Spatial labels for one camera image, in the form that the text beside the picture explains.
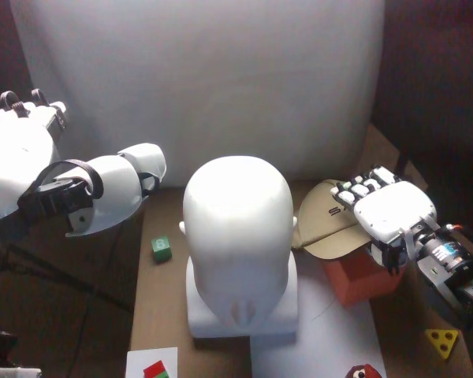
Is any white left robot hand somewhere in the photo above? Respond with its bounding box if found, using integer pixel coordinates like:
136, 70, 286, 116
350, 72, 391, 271
0, 89, 169, 239

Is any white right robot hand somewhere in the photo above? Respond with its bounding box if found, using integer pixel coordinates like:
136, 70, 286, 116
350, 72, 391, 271
330, 165, 438, 276

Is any beige baseball cap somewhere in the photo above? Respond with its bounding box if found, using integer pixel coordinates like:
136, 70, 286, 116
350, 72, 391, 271
291, 179, 374, 261

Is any white mannequin head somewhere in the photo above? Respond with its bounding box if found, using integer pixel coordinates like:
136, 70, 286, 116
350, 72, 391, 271
178, 155, 300, 340

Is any red rectangular block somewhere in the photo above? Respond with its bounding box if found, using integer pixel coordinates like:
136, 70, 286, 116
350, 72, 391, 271
323, 244, 405, 308

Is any yellow triangle with holes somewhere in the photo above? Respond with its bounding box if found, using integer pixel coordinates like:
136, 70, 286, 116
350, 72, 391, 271
424, 328, 460, 360

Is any large white paper sheet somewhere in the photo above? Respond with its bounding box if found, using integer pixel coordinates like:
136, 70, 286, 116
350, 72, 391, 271
250, 251, 388, 378

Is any red bird toy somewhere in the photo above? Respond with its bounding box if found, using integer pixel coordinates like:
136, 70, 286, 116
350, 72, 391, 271
345, 364, 383, 378

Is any green number block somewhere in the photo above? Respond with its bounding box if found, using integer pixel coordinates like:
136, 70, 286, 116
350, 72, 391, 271
150, 235, 173, 263

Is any white backdrop cloth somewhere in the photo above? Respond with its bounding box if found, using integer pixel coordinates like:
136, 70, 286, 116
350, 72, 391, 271
8, 0, 386, 191

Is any small white paper sheet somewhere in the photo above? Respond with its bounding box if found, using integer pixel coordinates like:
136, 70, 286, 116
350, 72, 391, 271
125, 346, 179, 378

